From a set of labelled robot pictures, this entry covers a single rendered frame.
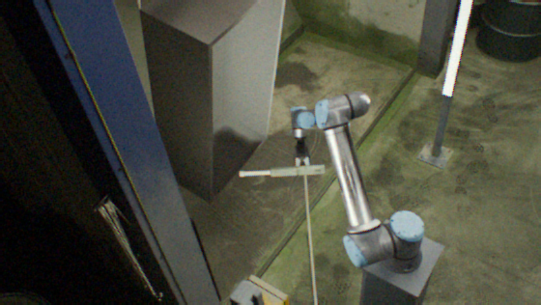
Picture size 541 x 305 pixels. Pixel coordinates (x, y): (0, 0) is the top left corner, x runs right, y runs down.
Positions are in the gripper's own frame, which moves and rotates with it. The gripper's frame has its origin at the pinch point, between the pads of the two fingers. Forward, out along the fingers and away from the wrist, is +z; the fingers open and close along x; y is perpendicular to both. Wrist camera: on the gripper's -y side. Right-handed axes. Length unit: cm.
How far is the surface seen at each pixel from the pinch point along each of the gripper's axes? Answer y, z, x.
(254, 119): 29.2, -27.3, 28.3
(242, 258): 5, 55, 42
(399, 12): 132, -87, -82
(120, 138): -153, -55, 44
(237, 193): 47, 26, 47
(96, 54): -165, -77, 41
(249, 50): -2, -70, 24
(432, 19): 119, -79, -104
